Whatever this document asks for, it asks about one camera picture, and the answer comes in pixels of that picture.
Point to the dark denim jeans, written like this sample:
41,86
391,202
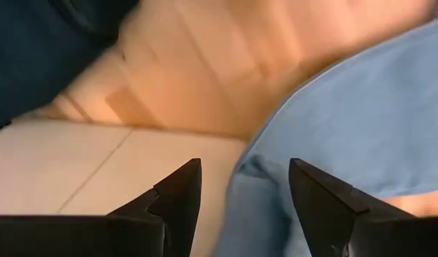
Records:
30,57

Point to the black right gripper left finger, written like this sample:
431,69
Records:
176,207

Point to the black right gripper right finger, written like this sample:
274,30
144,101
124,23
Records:
319,207

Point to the light blue garment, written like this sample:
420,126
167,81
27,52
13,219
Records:
347,125

